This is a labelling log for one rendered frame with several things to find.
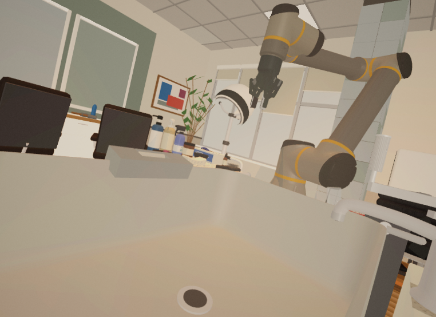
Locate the blue and white box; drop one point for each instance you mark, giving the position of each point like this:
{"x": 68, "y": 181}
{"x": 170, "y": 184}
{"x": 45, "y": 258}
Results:
{"x": 204, "y": 156}

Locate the white ceiling light panel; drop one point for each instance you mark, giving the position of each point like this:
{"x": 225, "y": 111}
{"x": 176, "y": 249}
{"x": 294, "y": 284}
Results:
{"x": 293, "y": 15}

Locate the white and blue bottle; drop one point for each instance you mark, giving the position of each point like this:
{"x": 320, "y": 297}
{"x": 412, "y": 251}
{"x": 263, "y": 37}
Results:
{"x": 179, "y": 143}

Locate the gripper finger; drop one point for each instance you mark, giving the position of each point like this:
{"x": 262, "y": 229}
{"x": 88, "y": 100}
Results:
{"x": 254, "y": 94}
{"x": 269, "y": 96}

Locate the cream pump bottle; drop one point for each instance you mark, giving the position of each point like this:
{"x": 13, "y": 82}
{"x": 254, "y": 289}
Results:
{"x": 168, "y": 137}

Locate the dark hair brush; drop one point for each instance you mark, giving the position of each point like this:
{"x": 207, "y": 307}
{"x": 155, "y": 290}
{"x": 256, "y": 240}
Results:
{"x": 228, "y": 166}

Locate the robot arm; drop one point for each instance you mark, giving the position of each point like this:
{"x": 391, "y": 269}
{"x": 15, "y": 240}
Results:
{"x": 354, "y": 126}

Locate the cream shampoo basin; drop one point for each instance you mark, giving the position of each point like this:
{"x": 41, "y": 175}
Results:
{"x": 170, "y": 235}

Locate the white hood hair dryer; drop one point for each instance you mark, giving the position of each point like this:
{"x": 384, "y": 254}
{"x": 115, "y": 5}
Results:
{"x": 235, "y": 105}

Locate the white mixer tap spout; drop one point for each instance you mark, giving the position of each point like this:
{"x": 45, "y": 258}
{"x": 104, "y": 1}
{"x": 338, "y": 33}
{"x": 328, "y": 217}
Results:
{"x": 371, "y": 211}

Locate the dark round basin drain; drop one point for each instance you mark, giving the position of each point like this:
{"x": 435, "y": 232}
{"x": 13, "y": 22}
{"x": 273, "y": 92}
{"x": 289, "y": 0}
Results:
{"x": 194, "y": 297}

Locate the white framed window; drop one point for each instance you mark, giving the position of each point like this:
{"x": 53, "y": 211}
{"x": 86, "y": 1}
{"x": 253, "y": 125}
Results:
{"x": 272, "y": 119}

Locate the dark lidded jar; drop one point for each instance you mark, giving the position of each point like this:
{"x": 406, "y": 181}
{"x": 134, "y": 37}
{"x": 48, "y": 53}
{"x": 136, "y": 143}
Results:
{"x": 188, "y": 149}

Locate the white mixer lever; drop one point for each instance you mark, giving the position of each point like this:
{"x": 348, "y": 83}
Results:
{"x": 402, "y": 233}

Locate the framed abstract picture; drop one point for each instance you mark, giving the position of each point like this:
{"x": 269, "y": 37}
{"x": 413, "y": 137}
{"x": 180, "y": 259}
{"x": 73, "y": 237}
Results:
{"x": 170, "y": 96}

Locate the black backwash chair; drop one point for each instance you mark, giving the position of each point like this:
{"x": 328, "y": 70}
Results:
{"x": 408, "y": 211}

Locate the white ribbed cylinder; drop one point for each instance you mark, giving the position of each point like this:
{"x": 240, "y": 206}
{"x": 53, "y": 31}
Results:
{"x": 381, "y": 153}

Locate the green potted plant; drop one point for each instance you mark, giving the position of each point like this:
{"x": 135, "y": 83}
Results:
{"x": 197, "y": 105}

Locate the dark grey basin support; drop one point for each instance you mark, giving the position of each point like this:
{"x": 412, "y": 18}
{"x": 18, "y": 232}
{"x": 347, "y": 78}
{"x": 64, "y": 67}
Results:
{"x": 385, "y": 276}

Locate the blue pump bottle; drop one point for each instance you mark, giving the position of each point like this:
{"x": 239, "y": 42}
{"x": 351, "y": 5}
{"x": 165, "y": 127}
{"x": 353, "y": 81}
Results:
{"x": 155, "y": 134}

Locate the white counter cabinet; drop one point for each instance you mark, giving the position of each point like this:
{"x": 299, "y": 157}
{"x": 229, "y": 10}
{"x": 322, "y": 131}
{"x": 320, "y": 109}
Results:
{"x": 80, "y": 136}

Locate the grey tiled column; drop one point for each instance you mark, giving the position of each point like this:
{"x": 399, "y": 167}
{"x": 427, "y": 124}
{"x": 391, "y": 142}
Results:
{"x": 378, "y": 58}

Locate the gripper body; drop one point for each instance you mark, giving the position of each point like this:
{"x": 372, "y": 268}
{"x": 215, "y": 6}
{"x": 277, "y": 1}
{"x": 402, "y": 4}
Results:
{"x": 269, "y": 66}

